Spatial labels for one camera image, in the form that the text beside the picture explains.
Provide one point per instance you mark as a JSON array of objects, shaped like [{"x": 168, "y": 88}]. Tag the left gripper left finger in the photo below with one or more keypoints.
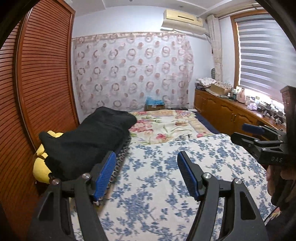
[{"x": 100, "y": 176}]

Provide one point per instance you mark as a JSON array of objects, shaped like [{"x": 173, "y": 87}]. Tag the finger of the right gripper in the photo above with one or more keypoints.
[
  {"x": 247, "y": 142},
  {"x": 260, "y": 130}
]

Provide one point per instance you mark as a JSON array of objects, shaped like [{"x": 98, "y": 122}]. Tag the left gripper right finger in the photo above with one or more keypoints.
[{"x": 191, "y": 174}]

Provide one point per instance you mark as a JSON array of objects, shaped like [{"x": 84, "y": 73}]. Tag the black garment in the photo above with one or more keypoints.
[{"x": 77, "y": 151}]

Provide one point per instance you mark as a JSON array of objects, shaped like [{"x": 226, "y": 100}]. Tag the person's right hand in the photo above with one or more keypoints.
[{"x": 273, "y": 175}]

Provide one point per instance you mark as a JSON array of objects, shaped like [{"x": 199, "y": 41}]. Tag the patterned folded cushion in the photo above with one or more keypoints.
[{"x": 121, "y": 153}]

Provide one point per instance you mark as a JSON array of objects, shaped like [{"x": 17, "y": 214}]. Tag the wooden sideboard cabinet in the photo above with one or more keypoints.
[{"x": 228, "y": 116}]

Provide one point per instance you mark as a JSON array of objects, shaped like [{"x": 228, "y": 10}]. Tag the blue floral white bedsheet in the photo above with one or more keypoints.
[{"x": 149, "y": 200}]

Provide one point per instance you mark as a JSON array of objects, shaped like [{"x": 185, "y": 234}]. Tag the cardboard box on cabinet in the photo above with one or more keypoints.
[{"x": 221, "y": 88}]

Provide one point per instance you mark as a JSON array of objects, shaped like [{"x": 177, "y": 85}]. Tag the navy blue mattress edge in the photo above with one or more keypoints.
[{"x": 204, "y": 122}]

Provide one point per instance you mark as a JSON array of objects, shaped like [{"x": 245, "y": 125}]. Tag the pink floral cream blanket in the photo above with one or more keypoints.
[{"x": 160, "y": 126}]

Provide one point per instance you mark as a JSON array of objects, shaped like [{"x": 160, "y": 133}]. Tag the yellow plush toy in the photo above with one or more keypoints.
[{"x": 41, "y": 162}]

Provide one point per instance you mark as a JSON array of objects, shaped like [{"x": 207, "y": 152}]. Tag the striped window blind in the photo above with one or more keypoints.
[{"x": 266, "y": 55}]

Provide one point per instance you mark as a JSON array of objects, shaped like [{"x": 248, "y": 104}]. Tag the blue item in box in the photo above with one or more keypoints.
[{"x": 153, "y": 104}]

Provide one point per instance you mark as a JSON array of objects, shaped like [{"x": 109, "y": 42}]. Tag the wooden louvered wardrobe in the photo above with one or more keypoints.
[{"x": 36, "y": 96}]

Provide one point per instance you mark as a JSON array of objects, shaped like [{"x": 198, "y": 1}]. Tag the circle patterned curtain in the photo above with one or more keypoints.
[{"x": 122, "y": 70}]

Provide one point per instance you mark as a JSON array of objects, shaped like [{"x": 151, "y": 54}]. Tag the wall air conditioner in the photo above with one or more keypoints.
[{"x": 183, "y": 21}]

